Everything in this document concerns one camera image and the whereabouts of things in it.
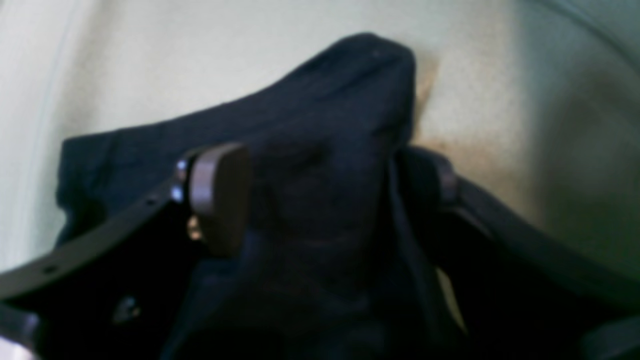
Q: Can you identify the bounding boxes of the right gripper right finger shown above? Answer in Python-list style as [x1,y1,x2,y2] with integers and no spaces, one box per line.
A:
[395,146,639,360]

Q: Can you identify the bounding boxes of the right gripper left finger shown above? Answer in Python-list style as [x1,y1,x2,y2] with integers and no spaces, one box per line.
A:
[0,143,252,360]

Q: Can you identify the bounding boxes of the dark navy T-shirt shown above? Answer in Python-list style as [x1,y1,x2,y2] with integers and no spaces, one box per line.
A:
[57,33,467,360]

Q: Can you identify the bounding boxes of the light green table cloth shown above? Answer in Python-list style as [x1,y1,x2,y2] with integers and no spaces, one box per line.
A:
[0,0,640,281]

